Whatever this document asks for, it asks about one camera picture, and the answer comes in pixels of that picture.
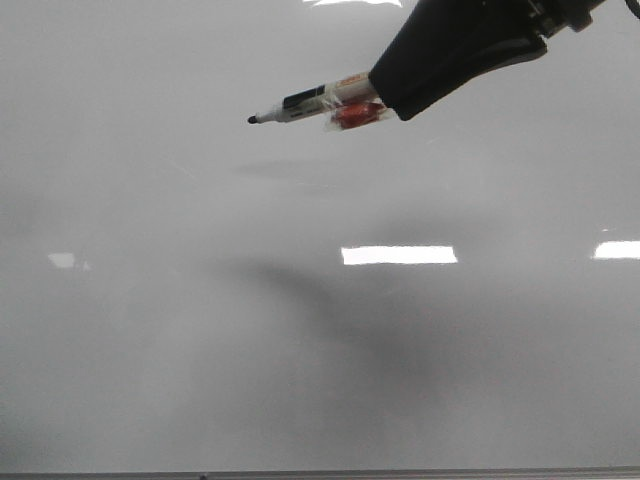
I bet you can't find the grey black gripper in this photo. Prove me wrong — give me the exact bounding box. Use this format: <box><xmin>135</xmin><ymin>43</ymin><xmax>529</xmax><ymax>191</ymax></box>
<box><xmin>369</xmin><ymin>0</ymin><xmax>603</xmax><ymax>121</ymax></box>

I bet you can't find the white black whiteboard marker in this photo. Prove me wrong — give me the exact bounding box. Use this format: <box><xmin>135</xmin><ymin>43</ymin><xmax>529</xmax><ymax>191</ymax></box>
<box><xmin>247</xmin><ymin>72</ymin><xmax>378</xmax><ymax>125</ymax></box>

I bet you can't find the white glossy whiteboard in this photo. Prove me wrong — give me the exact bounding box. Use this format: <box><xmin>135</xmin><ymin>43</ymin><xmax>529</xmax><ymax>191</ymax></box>
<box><xmin>1</xmin><ymin>1</ymin><xmax>639</xmax><ymax>473</ymax></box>

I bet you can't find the red block in clear tape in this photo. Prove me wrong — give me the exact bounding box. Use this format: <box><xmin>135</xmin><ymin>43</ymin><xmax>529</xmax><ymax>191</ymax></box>
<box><xmin>324</xmin><ymin>99</ymin><xmax>395</xmax><ymax>132</ymax></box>

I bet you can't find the grey aluminium whiteboard frame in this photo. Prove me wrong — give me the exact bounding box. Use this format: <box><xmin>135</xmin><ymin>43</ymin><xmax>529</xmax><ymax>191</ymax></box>
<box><xmin>1</xmin><ymin>466</ymin><xmax>639</xmax><ymax>480</ymax></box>

